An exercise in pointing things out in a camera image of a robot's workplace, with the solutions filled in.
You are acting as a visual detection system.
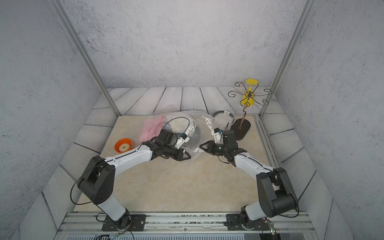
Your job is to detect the pink fluffy towel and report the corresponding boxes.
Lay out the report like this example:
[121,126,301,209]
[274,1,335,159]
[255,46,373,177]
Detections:
[139,115,167,142]

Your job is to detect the clear plastic vacuum bag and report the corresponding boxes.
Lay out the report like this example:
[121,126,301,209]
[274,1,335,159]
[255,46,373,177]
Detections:
[139,110,235,160]

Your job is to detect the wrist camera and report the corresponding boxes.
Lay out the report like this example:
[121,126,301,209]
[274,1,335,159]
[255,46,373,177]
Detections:
[212,128,223,144]
[175,133,190,149]

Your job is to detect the grey fluffy towel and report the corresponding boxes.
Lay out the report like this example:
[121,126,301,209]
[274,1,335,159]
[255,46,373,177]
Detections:
[184,128,202,149]

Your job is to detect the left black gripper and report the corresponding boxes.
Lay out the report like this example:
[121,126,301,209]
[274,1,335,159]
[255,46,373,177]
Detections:
[162,145,193,161]

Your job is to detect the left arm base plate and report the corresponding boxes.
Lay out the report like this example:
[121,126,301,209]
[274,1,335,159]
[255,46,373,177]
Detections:
[102,214,147,232]

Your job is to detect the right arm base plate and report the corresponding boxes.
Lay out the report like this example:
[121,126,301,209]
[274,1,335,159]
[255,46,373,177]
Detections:
[224,213,270,232]

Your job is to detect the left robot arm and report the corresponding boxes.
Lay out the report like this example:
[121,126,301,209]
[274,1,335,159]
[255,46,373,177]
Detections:
[77,129,191,229]

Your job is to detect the aluminium mounting rail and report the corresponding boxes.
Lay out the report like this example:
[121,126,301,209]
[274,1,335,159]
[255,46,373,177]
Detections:
[55,211,318,240]

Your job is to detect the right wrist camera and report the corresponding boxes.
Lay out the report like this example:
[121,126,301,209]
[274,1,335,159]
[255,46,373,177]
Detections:
[212,128,223,144]

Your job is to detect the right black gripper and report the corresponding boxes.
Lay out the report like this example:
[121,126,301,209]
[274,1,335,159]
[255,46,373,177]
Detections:
[199,140,229,157]

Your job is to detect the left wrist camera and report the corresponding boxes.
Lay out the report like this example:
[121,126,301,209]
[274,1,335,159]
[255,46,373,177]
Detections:
[175,133,190,149]

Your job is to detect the yellow plastic goblet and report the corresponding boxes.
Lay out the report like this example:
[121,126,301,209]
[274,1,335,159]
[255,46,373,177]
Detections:
[241,79,259,109]

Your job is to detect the orange bowl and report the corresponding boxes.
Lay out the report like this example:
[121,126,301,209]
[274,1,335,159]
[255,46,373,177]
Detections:
[114,138,133,154]

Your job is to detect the metal cup stand dark base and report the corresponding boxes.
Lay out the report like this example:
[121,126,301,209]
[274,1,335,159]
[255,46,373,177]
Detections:
[227,81,273,141]

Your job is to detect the white plate green red rim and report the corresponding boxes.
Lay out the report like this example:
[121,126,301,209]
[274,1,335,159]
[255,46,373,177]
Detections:
[212,111,235,127]

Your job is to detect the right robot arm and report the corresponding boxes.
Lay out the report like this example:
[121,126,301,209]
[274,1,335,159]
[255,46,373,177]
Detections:
[200,131,300,224]

